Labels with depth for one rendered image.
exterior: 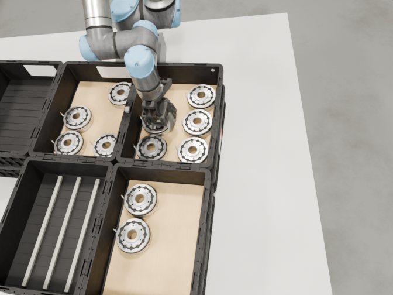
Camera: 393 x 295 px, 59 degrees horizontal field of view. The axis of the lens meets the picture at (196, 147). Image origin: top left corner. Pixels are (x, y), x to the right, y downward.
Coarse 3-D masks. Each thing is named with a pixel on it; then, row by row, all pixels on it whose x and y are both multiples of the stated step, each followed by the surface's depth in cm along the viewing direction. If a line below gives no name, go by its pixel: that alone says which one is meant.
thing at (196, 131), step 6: (192, 114) 120; (198, 114) 120; (204, 114) 120; (186, 120) 119; (210, 120) 118; (186, 126) 118; (192, 126) 117; (204, 126) 117; (210, 126) 117; (192, 132) 116; (198, 132) 116; (204, 132) 116
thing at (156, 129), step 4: (144, 120) 121; (144, 124) 120; (148, 124) 120; (144, 128) 120; (148, 128) 119; (156, 128) 119; (160, 128) 119; (164, 128) 118; (152, 132) 118; (156, 132) 118
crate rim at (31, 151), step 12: (60, 72) 128; (132, 84) 121; (48, 108) 120; (36, 132) 116; (120, 132) 112; (48, 156) 111; (60, 156) 110; (72, 156) 110; (84, 156) 109; (96, 156) 108
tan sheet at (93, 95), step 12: (84, 84) 137; (96, 84) 136; (108, 84) 135; (84, 96) 134; (96, 96) 133; (96, 108) 130; (108, 108) 130; (96, 120) 128; (108, 120) 127; (120, 120) 126; (84, 132) 126; (96, 132) 125; (108, 132) 124
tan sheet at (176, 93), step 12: (180, 84) 131; (192, 84) 130; (168, 96) 129; (180, 96) 128; (180, 108) 126; (180, 120) 123; (144, 132) 123; (168, 132) 121; (180, 132) 121; (168, 144) 119; (168, 156) 117
